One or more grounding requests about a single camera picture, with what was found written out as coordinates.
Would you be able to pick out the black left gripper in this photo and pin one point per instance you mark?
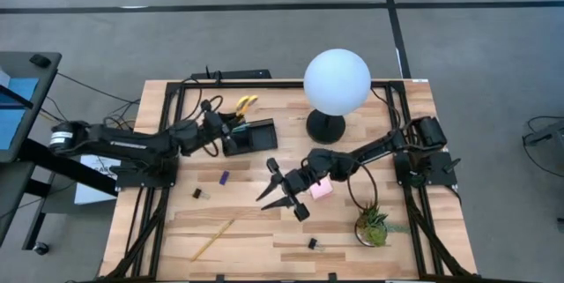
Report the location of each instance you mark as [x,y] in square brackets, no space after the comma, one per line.
[215,124]

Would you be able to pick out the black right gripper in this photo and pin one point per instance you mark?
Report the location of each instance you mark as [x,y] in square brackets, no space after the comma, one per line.
[297,181]

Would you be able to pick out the pink sticky note pad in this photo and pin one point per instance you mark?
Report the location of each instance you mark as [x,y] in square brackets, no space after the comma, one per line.
[324,190]

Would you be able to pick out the black binder clip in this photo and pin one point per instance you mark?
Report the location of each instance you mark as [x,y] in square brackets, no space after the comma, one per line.
[313,243]
[197,193]

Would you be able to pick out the yellow pencil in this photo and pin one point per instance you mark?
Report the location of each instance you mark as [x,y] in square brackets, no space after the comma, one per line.
[213,240]

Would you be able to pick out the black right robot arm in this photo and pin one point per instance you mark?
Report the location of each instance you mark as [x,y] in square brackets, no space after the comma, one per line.
[374,148]

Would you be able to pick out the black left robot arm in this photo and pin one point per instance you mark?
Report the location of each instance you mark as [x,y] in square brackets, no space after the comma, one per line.
[132,146]

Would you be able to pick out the black mesh desk organizer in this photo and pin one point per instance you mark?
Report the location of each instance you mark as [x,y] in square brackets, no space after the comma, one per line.
[260,135]

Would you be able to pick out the black box with antenna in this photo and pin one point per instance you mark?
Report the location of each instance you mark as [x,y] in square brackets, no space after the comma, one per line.
[238,74]

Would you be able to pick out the potted succulent plant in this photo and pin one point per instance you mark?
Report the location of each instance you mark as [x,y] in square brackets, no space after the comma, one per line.
[372,230]

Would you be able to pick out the white globe table lamp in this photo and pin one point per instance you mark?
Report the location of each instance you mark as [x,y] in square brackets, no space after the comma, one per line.
[337,80]

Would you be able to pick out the white paper sheet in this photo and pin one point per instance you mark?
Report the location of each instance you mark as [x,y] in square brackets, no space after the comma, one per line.
[88,195]

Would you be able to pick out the grey side desk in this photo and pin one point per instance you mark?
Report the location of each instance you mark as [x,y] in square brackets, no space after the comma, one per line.
[44,93]

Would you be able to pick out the black computer mouse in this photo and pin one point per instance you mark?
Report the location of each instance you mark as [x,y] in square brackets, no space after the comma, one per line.
[40,60]

